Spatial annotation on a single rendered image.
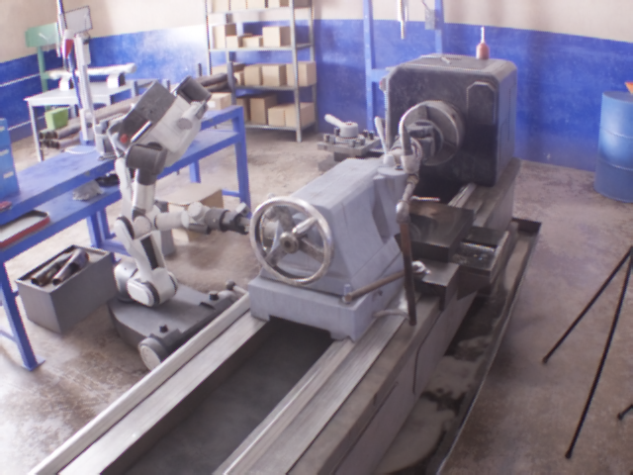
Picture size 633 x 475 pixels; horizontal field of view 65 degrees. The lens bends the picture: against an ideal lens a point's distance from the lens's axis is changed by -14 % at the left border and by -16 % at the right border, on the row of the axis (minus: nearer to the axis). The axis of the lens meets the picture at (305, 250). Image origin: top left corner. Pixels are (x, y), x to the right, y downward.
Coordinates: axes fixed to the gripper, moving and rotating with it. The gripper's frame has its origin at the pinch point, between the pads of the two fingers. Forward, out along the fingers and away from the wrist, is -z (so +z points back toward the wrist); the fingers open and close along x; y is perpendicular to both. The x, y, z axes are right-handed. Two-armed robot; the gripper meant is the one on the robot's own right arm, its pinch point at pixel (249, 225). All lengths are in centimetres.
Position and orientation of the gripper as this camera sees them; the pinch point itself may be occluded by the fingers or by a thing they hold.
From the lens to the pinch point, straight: 215.7
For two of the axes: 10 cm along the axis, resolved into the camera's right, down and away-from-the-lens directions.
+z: -8.7, -1.8, 4.6
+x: 3.8, 3.7, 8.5
